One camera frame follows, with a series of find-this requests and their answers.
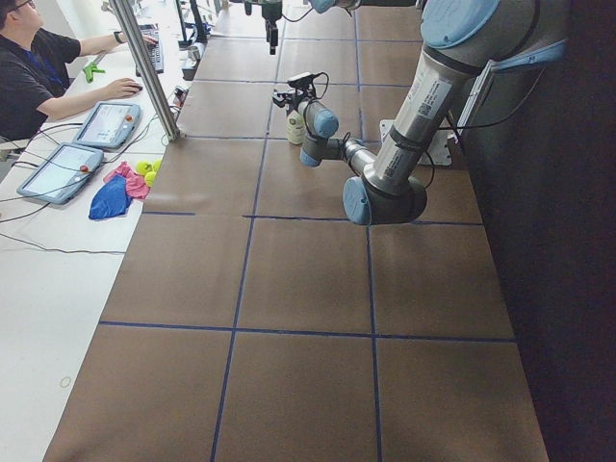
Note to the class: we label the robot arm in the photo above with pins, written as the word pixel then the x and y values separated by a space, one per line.
pixel 459 39

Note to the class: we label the yellow spare tennis ball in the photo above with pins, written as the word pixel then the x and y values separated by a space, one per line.
pixel 142 168

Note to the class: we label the person's hand on keyboard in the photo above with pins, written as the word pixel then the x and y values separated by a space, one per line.
pixel 148 40

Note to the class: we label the green clamp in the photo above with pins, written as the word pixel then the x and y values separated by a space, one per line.
pixel 90 70

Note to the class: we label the person's hand on mouse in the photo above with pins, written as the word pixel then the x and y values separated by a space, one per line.
pixel 123 88

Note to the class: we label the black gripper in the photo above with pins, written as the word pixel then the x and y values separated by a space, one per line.
pixel 292 101
pixel 270 11

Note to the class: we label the seated person in black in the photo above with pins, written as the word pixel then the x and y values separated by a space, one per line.
pixel 34 77

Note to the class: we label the aluminium frame post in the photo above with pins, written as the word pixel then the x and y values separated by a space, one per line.
pixel 130 28

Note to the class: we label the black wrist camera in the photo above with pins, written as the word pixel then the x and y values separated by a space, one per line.
pixel 301 81

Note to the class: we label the teach pendant nearer post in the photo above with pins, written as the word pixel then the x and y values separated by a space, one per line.
pixel 109 125

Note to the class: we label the black keyboard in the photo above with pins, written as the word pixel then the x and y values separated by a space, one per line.
pixel 154 48

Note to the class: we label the small metal cup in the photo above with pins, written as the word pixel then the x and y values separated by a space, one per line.
pixel 194 53

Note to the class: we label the blue cloth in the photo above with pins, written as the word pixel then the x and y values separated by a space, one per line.
pixel 111 201

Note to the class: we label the teach pendant farther from post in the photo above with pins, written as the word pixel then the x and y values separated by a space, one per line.
pixel 59 177

